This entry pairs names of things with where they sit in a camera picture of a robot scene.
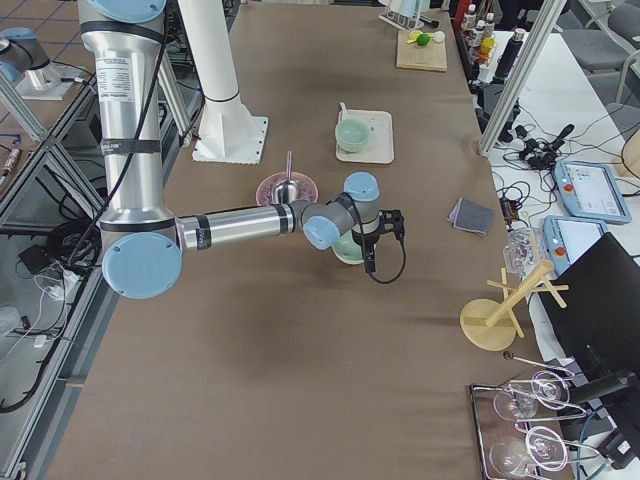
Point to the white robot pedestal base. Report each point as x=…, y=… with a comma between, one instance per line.
x=228, y=132

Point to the grey folded cloth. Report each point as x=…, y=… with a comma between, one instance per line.
x=473, y=217

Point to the wooden cutting board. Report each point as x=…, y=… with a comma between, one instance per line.
x=431, y=57

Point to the beige rabbit tray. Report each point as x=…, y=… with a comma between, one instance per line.
x=379, y=149

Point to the green lime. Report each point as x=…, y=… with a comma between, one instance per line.
x=423, y=39

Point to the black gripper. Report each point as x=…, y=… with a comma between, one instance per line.
x=366, y=244

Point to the wooden mug tree stand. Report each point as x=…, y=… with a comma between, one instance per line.
x=493, y=326

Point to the black water bottle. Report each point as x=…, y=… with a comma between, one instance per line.
x=509, y=56

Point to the clear plastic cup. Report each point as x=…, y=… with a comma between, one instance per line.
x=524, y=251

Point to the blue teach pendant far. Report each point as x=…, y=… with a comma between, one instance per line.
x=590, y=191

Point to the wine glass upper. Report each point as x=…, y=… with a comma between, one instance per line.
x=520, y=399

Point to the wine glass lower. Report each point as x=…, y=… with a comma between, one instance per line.
x=519, y=458

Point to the black monitor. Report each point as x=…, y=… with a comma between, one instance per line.
x=599, y=327

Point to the green bowl on tray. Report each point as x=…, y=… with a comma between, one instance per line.
x=351, y=148

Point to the wire glass rack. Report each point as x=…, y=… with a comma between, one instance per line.
x=516, y=425

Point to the aluminium frame post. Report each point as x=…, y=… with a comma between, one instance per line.
x=533, y=45

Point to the clear ice cubes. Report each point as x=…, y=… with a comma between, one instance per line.
x=267, y=190

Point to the wine glass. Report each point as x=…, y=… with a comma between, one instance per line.
x=520, y=399
x=519, y=458

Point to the blue teach pendant near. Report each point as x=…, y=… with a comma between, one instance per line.
x=568, y=238

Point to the green bowl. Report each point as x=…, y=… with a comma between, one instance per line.
x=351, y=148
x=352, y=131
x=347, y=250

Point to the blue teach pendant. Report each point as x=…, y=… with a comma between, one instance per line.
x=590, y=191
x=568, y=238

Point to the metal ice scoop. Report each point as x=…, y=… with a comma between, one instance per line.
x=287, y=190

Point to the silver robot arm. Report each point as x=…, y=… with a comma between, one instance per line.
x=143, y=241

